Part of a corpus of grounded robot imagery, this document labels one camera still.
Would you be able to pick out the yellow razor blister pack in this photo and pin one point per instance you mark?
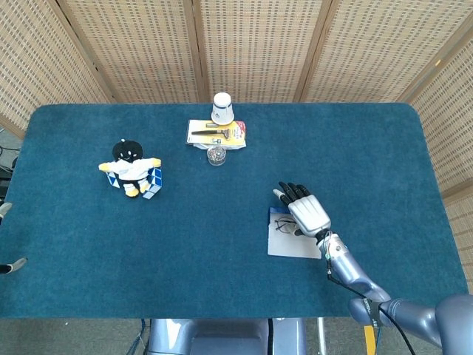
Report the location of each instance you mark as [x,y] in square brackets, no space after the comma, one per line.
[236,139]

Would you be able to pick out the yellow floor tape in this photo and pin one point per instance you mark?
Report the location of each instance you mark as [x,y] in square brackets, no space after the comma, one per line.
[369,340]

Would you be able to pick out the white metal leg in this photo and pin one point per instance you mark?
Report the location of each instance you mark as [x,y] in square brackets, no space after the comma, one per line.
[322,336]

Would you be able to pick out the woven bamboo screen panel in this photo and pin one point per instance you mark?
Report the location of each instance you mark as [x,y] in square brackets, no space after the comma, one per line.
[451,129]
[37,55]
[255,48]
[377,48]
[140,48]

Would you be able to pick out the white paper cup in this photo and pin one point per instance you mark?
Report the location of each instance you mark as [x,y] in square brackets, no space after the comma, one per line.
[222,109]

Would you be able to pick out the black plush doll white shirt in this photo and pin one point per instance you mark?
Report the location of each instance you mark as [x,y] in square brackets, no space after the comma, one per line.
[129,168]

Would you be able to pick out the black razor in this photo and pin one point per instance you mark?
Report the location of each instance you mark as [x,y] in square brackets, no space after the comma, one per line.
[207,132]

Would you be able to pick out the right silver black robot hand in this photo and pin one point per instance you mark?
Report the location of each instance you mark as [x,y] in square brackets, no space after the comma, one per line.
[308,214]

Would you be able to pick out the blue white snake cube puzzle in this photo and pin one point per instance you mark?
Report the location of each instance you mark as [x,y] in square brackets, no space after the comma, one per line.
[157,177]

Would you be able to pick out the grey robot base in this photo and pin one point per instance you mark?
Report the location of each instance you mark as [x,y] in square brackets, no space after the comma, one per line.
[221,336]

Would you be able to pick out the black eyeglasses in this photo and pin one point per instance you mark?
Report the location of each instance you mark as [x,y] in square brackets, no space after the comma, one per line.
[284,225]

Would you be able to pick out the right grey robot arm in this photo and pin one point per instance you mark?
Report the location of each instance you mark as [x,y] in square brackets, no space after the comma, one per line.
[354,273]

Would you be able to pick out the blue carpet table cover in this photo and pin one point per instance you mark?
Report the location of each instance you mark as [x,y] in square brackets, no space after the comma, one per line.
[221,240]

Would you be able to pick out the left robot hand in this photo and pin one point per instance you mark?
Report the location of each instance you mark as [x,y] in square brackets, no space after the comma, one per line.
[15,265]

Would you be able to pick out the blue glasses case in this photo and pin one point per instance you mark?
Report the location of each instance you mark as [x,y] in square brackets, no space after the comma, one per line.
[288,247]

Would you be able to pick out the clear jar of clips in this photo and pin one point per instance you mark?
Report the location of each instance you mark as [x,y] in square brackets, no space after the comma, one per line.
[216,157]

